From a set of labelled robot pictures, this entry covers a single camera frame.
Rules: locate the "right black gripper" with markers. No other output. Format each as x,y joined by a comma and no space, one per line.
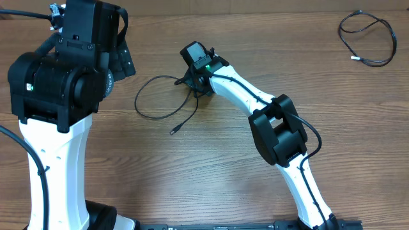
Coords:
190,81

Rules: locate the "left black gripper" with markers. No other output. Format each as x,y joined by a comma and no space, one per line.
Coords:
122,66

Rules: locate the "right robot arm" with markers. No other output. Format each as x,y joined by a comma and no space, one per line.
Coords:
278,131

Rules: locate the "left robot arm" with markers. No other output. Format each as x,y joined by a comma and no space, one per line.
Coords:
55,91

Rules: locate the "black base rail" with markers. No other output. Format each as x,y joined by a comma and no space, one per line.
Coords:
277,225

